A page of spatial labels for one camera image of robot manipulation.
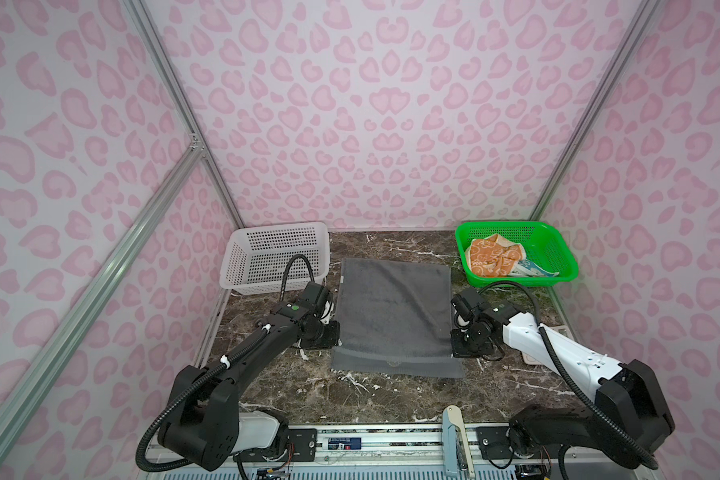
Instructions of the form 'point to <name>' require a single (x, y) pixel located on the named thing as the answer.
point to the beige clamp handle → (456, 416)
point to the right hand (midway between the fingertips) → (458, 350)
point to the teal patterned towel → (526, 267)
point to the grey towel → (396, 319)
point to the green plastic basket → (543, 244)
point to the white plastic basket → (255, 258)
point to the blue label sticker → (344, 443)
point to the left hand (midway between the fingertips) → (337, 337)
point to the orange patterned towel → (492, 256)
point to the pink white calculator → (559, 329)
